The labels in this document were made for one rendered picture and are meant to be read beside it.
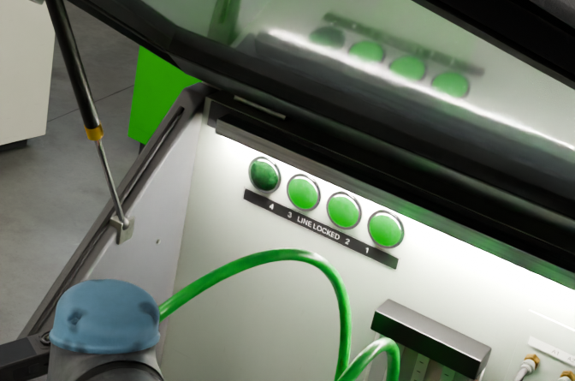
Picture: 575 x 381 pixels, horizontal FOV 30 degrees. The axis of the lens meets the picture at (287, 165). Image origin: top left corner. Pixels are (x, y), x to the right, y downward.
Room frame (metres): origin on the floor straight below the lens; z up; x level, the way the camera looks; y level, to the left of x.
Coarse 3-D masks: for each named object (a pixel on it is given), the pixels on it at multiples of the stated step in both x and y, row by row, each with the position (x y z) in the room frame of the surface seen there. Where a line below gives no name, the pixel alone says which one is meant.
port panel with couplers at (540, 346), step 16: (528, 320) 1.08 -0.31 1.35; (544, 320) 1.08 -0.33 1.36; (528, 336) 1.08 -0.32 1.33; (544, 336) 1.07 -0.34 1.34; (560, 336) 1.07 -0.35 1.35; (528, 352) 1.08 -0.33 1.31; (544, 352) 1.07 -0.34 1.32; (560, 352) 1.06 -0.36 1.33; (512, 368) 1.08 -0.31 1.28; (528, 368) 1.05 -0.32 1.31; (544, 368) 1.07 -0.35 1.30; (560, 368) 1.06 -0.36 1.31
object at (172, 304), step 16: (256, 256) 0.98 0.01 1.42; (272, 256) 0.99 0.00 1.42; (288, 256) 1.00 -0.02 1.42; (304, 256) 1.01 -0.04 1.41; (320, 256) 1.04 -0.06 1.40; (224, 272) 0.95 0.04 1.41; (336, 272) 1.05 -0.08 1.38; (192, 288) 0.92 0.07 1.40; (208, 288) 0.93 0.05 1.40; (336, 288) 1.06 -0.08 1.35; (176, 304) 0.91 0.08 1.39; (160, 320) 0.90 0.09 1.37; (336, 368) 1.09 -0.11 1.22
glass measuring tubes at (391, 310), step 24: (384, 312) 1.13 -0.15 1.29; (408, 312) 1.14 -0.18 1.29; (384, 336) 1.13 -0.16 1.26; (408, 336) 1.11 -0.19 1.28; (432, 336) 1.10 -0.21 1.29; (456, 336) 1.11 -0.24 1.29; (384, 360) 1.13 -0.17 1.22; (408, 360) 1.11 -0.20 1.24; (432, 360) 1.10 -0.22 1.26; (456, 360) 1.08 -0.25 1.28; (480, 360) 1.07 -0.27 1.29
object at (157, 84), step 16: (144, 48) 3.94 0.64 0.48; (144, 64) 3.93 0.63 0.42; (160, 64) 3.89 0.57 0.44; (144, 80) 3.93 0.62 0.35; (160, 80) 3.89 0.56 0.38; (176, 80) 3.85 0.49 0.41; (192, 80) 3.82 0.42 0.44; (144, 96) 3.92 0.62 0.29; (160, 96) 3.88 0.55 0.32; (176, 96) 3.85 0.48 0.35; (144, 112) 3.92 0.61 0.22; (160, 112) 3.88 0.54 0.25; (128, 128) 3.96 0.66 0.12; (144, 128) 3.91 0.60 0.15; (144, 144) 3.91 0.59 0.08
